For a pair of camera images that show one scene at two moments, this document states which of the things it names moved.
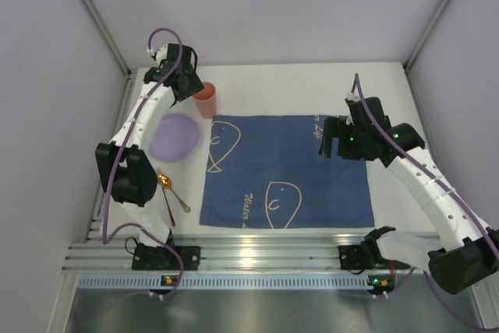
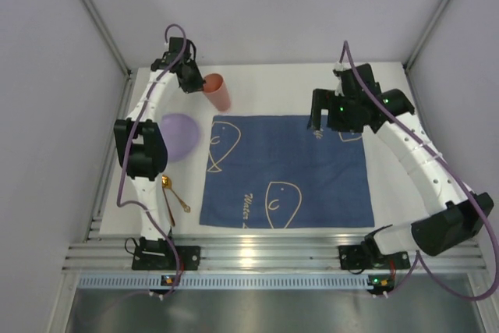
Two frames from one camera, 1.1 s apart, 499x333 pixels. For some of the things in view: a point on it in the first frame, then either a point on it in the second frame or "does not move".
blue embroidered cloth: x=267 y=171 does not move
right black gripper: x=332 y=138 to x=320 y=104
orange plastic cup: x=206 y=100 to x=215 y=88
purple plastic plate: x=174 y=137 does not move
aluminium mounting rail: x=221 y=253 does not move
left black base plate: x=146 y=257 does not move
